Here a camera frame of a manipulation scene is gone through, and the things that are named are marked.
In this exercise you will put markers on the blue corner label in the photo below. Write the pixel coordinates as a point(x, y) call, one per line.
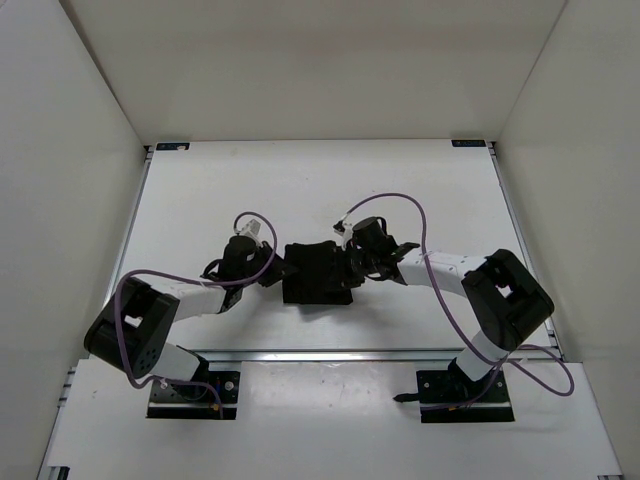
point(172, 146)
point(468, 143)

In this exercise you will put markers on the blue right corner label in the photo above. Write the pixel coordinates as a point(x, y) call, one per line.
point(468, 143)

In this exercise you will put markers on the blue left corner label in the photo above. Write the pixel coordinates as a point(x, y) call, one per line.
point(172, 146)

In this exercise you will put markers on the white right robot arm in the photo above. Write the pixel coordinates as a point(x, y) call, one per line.
point(507, 301)

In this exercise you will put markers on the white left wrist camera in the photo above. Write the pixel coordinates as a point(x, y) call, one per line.
point(250, 230)

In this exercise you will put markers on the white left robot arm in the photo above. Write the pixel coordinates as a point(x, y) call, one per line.
point(131, 331)

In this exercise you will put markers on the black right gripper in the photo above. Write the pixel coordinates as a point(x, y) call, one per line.
point(353, 250)

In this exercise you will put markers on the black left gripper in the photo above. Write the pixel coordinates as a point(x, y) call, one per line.
point(279, 270)

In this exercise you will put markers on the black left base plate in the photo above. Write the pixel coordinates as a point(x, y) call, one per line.
point(176, 402)

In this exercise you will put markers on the black skirt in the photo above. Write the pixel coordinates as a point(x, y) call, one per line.
point(317, 279)

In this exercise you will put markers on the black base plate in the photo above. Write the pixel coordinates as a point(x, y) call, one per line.
point(445, 398)
point(176, 402)

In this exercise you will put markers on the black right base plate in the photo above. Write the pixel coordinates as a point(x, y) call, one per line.
point(445, 398)

